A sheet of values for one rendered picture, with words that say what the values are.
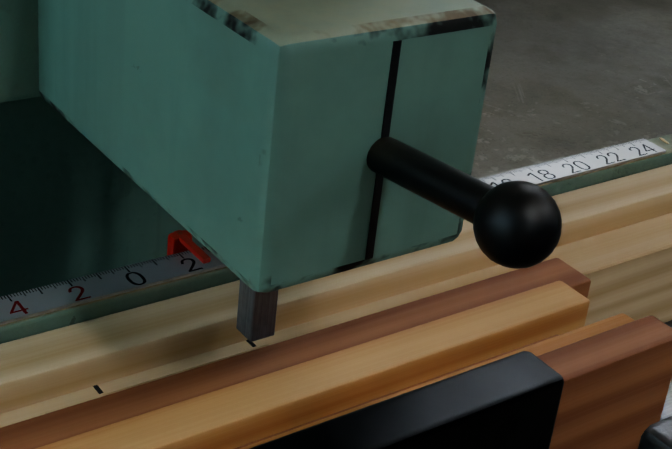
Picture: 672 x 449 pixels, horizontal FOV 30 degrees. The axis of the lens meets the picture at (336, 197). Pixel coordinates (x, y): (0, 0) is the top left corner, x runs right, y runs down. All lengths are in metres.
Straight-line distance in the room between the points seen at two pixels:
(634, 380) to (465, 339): 0.05
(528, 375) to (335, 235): 0.06
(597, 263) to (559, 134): 2.51
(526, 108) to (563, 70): 0.32
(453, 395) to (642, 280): 0.22
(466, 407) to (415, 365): 0.08
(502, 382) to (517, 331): 0.10
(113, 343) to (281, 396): 0.06
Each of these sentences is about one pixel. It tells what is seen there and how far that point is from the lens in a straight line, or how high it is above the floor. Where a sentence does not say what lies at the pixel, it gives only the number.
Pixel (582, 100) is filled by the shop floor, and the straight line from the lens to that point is 3.21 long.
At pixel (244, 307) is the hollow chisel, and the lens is 0.39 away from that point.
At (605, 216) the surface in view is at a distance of 0.51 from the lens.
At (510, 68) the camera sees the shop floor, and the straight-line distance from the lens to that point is 3.34.
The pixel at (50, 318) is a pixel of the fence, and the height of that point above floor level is 0.95.
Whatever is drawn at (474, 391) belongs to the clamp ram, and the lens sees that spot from 0.31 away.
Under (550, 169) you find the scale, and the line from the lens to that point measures 0.52.
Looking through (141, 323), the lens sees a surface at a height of 0.95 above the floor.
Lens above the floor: 1.17
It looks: 27 degrees down
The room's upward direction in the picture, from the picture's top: 7 degrees clockwise
